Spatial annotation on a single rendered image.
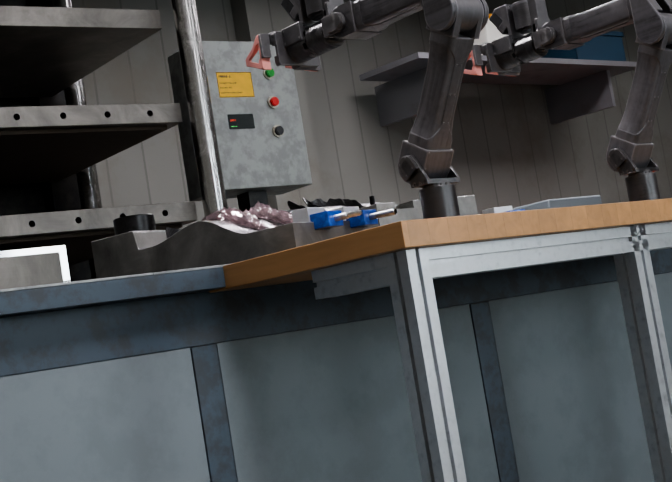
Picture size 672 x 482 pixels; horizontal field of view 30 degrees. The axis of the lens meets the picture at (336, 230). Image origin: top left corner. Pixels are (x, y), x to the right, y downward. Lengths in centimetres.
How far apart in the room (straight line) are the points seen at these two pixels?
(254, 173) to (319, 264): 141
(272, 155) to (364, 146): 337
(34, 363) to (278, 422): 46
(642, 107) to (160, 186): 358
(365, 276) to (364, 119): 489
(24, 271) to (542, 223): 86
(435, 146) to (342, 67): 463
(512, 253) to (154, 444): 65
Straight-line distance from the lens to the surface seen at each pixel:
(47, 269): 218
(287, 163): 338
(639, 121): 258
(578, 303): 271
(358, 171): 664
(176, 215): 310
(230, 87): 333
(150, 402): 208
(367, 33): 227
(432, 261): 186
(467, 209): 255
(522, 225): 197
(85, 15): 316
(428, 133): 211
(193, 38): 316
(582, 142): 814
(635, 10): 257
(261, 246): 219
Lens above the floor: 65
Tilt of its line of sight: 5 degrees up
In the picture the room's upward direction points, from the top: 9 degrees counter-clockwise
